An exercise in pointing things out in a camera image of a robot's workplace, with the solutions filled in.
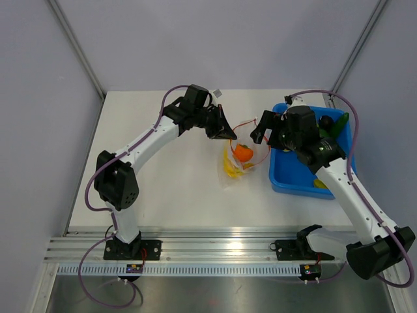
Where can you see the clear zip top bag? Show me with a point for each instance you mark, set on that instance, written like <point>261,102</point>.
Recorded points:
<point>261,151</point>

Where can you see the blue plastic bin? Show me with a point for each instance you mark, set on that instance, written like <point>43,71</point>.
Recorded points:
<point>289,176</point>

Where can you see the left small circuit board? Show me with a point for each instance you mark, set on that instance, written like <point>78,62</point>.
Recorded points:
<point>134,268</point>

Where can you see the aluminium frame post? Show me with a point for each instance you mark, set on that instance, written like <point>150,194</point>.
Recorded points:
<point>64,23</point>
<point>359,45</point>

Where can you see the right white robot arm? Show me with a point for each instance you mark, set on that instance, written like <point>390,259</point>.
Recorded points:
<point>381,242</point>

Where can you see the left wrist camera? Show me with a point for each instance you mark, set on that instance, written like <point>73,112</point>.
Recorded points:
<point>217,93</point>

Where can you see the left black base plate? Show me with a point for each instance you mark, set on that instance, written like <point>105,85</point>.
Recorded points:
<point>137,250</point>

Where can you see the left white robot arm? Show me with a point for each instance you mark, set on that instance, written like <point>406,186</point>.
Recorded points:
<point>115,176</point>

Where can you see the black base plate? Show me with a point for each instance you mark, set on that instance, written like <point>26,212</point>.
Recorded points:
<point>290,250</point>
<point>137,250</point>

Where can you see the orange tomato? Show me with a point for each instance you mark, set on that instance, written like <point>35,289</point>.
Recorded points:
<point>243,153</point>

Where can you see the yellow green starfruit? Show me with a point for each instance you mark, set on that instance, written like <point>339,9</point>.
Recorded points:
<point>317,183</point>

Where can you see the dark purple fruit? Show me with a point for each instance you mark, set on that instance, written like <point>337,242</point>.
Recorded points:
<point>326,122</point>

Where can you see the right small circuit board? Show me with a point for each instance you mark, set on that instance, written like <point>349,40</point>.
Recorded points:
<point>310,272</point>

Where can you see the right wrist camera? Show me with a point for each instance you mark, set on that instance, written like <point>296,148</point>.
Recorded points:
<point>292,102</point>

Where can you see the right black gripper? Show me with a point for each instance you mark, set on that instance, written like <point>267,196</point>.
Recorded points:
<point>268,119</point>

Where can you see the aluminium mounting rail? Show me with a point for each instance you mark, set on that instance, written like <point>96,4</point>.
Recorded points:
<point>182,245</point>

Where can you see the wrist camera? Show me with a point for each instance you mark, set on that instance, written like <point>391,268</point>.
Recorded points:
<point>292,102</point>
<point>217,93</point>

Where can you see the left aluminium frame post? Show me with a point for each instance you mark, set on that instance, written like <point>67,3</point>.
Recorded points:
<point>64,23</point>

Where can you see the small circuit board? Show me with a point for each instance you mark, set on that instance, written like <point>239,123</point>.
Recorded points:
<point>310,272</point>
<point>134,268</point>

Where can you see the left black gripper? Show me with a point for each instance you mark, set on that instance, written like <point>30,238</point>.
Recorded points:
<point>225,131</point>

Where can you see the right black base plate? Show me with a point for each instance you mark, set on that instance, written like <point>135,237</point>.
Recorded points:
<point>290,250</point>

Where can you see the white slotted cable duct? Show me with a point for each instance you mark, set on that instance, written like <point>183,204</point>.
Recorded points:
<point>175,270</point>

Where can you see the right aluminium frame post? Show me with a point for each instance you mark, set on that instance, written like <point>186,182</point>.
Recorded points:
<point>359,45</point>

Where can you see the dark green avocado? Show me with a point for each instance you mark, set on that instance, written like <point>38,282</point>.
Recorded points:
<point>323,133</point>

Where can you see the green cucumber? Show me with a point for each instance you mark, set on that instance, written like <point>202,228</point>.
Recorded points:
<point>339,125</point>

